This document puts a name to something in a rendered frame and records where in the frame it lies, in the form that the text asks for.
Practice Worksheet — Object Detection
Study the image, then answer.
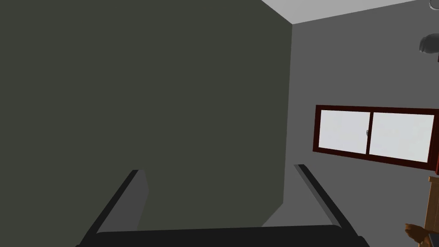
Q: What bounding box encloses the light wooden furniture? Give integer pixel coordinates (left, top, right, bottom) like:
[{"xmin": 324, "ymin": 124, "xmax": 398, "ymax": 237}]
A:
[{"xmin": 404, "ymin": 175, "xmax": 439, "ymax": 245}]

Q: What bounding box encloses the dark red framed window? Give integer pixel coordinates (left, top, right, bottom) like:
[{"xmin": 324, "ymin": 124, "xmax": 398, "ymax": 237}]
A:
[{"xmin": 312, "ymin": 104, "xmax": 439, "ymax": 171}]

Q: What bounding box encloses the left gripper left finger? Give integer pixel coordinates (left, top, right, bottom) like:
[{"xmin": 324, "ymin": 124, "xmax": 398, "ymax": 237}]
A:
[{"xmin": 81, "ymin": 169, "xmax": 150, "ymax": 243}]

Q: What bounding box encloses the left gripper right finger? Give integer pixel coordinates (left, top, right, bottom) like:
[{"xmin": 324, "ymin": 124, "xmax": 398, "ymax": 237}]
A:
[{"xmin": 293, "ymin": 164, "xmax": 359, "ymax": 237}]

